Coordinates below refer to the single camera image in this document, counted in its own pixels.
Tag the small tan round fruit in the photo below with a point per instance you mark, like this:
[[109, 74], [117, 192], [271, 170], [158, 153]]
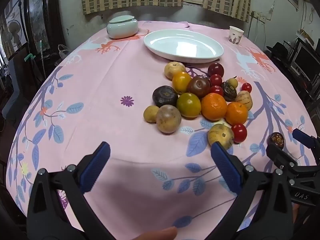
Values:
[[150, 114]]

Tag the white oval plate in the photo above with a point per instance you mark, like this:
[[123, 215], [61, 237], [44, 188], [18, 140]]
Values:
[[182, 46]]

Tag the pale green lidded jar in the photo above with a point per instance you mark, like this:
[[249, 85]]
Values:
[[122, 28]]

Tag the electric fan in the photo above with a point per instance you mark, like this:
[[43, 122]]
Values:
[[12, 30]]

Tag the white plastic bag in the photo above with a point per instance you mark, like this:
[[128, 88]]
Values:
[[63, 51]]

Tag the mandarin orange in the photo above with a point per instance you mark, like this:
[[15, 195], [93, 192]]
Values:
[[213, 106], [236, 113]]

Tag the dark monitor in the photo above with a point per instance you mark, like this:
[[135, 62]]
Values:
[[305, 60]]

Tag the green-yellow tomato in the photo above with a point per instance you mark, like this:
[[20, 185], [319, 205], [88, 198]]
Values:
[[188, 105]]

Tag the dark wooden cabinet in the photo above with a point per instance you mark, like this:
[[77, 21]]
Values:
[[50, 17]]

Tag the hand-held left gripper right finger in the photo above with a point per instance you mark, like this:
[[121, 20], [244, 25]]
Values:
[[226, 166]]

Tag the black chair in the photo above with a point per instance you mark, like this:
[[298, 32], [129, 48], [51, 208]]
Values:
[[278, 51]]

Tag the yellow-orange tomato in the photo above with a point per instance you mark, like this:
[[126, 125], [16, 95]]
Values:
[[181, 81]]

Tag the red cherry tomato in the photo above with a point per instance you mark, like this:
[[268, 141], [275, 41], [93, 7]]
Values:
[[216, 90], [239, 132], [246, 87], [215, 79]]

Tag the pink printed tablecloth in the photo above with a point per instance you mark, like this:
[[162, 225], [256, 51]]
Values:
[[112, 62]]

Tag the printed paper cup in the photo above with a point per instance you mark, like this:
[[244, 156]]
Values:
[[235, 35]]

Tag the dark brown water chestnut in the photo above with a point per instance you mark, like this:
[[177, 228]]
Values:
[[165, 96], [228, 91], [276, 139]]

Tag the person's left hand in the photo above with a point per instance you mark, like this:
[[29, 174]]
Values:
[[155, 235]]

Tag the wall socket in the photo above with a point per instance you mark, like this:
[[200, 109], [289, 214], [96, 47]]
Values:
[[260, 17]]

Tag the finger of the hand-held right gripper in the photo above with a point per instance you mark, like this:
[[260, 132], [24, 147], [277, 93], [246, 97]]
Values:
[[302, 136], [277, 153]]

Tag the tan longan with stem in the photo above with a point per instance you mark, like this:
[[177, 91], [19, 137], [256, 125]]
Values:
[[233, 82]]

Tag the brown-red tomato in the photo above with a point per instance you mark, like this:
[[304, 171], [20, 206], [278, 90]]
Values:
[[198, 86]]

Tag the tan passion fruit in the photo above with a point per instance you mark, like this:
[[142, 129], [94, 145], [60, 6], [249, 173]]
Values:
[[168, 118]]

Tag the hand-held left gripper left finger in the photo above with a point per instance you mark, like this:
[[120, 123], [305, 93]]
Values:
[[96, 166]]

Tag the dark red plum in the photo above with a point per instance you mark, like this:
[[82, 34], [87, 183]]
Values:
[[215, 68]]

